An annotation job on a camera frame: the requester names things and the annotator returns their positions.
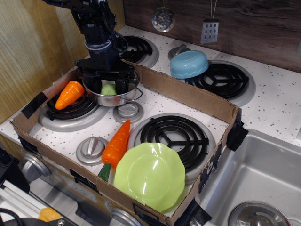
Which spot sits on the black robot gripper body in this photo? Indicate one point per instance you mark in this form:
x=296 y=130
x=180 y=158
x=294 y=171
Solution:
x=104 y=63

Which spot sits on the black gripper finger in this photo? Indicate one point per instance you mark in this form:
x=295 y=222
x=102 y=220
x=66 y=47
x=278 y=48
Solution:
x=94 y=84
x=121 y=86

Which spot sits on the green toy broccoli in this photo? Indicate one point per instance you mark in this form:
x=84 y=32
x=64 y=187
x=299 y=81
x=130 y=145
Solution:
x=108 y=90

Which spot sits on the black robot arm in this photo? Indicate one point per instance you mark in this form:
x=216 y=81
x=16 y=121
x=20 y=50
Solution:
x=97 y=23

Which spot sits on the small steel pan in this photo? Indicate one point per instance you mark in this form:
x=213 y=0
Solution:
x=133 y=94

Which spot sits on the short orange toy carrot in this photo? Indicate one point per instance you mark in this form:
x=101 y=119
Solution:
x=71 y=93

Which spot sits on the silver stove knob upper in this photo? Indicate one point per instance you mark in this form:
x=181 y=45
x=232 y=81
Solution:
x=130 y=111

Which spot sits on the silver stove knob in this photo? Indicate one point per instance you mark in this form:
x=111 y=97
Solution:
x=130 y=111
x=89 y=151
x=177 y=50

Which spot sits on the rear left black burner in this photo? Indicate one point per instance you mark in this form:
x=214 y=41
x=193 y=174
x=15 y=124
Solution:
x=138 y=50

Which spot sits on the silver rear stove knob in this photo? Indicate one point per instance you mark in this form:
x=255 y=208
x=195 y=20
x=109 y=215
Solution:
x=177 y=50

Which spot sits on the silver stove knob lower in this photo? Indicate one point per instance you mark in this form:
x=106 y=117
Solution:
x=89 y=151

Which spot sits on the blue plastic bowl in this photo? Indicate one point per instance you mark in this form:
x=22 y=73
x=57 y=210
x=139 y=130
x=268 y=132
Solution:
x=188 y=64

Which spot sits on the long orange toy carrot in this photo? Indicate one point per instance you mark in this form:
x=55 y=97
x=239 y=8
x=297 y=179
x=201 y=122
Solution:
x=115 y=150

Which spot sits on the hanging steel strainer ladle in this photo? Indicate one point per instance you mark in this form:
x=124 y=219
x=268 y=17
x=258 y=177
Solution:
x=163 y=18

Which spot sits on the front right black burner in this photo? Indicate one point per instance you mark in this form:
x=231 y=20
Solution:
x=191 y=139

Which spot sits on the light green plastic plate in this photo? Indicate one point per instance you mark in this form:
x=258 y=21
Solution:
x=153 y=174

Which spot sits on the hanging steel slotted spatula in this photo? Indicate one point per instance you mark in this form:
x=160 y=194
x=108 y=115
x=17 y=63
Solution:
x=210 y=26

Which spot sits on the silver oven knob left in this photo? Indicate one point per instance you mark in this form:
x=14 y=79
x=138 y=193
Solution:
x=33 y=168

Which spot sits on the silver oven knob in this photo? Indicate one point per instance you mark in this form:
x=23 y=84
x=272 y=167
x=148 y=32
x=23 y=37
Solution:
x=33 y=168
x=120 y=217

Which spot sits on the silver oven knob centre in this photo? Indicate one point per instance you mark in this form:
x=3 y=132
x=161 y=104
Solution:
x=120 y=217

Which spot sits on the yellow sponge piece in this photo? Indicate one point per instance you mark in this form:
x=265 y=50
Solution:
x=48 y=214

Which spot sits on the stainless steel sink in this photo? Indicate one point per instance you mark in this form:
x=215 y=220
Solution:
x=264 y=169

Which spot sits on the silver sink drain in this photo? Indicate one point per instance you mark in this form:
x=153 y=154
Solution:
x=255 y=213

